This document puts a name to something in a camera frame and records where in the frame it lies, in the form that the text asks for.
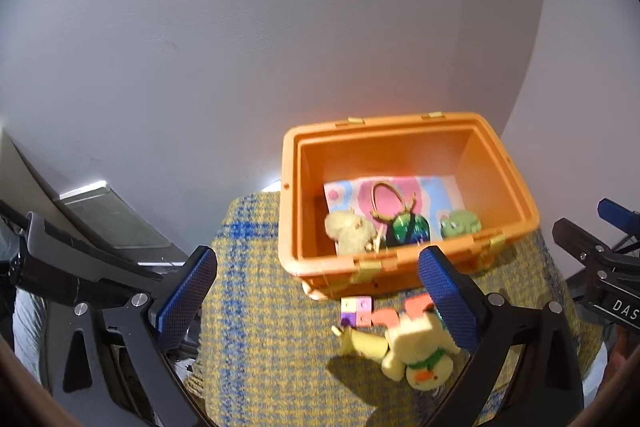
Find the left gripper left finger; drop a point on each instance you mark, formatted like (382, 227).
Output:
(181, 295)

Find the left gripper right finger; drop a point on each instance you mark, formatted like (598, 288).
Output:
(457, 299)

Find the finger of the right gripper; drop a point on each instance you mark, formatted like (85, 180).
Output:
(620, 217)
(576, 241)

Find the yellow duck plush toy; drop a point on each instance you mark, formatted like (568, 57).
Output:
(420, 347)

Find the green frog toy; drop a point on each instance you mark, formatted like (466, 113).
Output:
(459, 222)

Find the green marble ball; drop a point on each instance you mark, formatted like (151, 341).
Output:
(407, 228)

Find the pink purple cube block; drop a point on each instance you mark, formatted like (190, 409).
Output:
(356, 312)

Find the yellow ring keychain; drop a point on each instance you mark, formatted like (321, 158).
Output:
(387, 200)

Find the yellow toy cup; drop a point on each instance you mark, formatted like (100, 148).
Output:
(354, 343)

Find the small cream plush toy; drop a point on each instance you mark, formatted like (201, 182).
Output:
(351, 233)

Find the person's right hand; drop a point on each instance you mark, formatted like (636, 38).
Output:
(621, 375)

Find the blue yellow woven blanket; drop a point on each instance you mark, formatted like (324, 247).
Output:
(267, 355)

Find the grey metal radiator panel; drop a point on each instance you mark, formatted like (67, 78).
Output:
(112, 225)

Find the orange plastic storage box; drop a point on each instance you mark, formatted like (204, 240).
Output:
(462, 145)

